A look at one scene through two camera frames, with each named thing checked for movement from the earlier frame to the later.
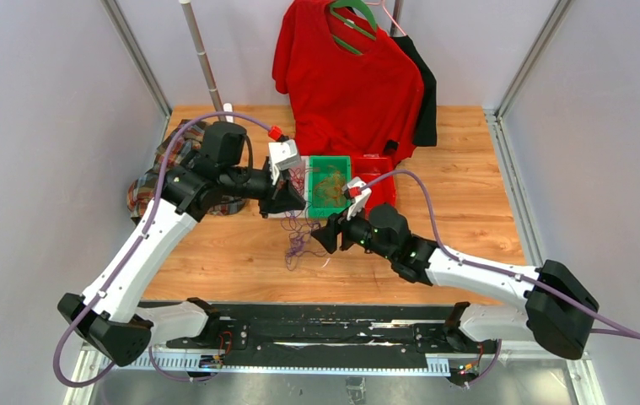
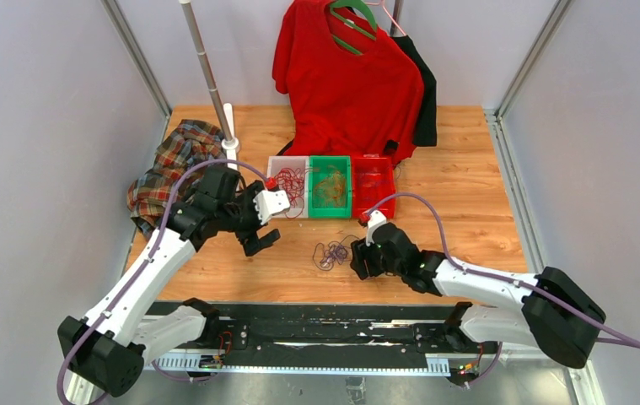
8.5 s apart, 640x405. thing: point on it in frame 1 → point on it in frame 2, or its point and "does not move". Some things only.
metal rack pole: x=189 y=10 does not move
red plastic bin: x=369 y=168 does not move
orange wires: x=331 y=186 does not move
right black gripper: x=328 y=235 → x=362 y=258
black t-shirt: x=427 y=133 does not move
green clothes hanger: x=352 y=24 does not move
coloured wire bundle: x=300 y=224 → x=324 y=257
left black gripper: x=281 y=197 → x=266 y=240
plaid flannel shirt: x=142 y=191 does not move
